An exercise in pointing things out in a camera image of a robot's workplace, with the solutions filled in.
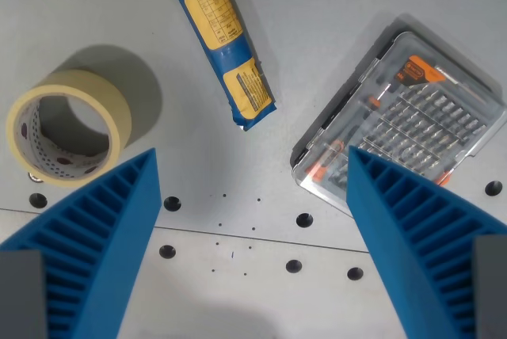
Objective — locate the clear screwdriver bit set case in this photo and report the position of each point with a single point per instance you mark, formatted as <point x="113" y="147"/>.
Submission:
<point x="416" y="105"/>

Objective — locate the blue bag with yellow labels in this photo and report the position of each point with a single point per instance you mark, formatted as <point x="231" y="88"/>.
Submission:
<point x="227" y="48"/>

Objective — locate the beige masking tape roll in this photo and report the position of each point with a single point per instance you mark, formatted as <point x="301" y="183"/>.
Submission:
<point x="101" y="89"/>

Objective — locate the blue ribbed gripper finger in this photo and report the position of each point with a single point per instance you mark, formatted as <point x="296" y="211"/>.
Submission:
<point x="404" y="244"/>
<point x="99" y="244"/>

